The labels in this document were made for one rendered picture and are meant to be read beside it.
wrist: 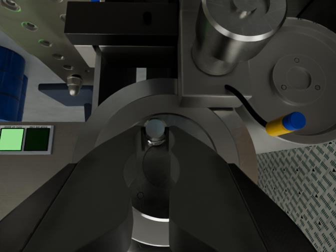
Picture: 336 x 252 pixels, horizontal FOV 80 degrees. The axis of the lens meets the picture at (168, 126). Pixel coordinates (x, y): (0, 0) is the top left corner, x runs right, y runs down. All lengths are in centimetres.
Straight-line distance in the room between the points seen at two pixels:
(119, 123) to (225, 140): 8
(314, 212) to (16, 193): 57
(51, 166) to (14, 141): 11
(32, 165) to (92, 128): 41
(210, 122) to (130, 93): 7
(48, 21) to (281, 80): 34
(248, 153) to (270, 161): 21
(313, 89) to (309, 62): 3
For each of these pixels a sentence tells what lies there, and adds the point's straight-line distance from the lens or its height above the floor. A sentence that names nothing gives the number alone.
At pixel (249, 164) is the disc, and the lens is 18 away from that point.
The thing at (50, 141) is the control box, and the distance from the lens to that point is 56.
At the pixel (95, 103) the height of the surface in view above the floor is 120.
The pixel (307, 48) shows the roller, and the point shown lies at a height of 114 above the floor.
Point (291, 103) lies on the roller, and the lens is 21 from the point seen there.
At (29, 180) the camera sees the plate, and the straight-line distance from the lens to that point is 58.
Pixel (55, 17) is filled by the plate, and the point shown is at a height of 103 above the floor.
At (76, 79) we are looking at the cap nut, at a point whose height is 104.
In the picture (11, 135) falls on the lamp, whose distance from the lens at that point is 61.
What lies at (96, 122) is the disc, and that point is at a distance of 17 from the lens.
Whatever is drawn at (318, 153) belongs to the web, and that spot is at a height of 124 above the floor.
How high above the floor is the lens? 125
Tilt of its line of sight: 12 degrees down
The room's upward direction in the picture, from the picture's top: 180 degrees clockwise
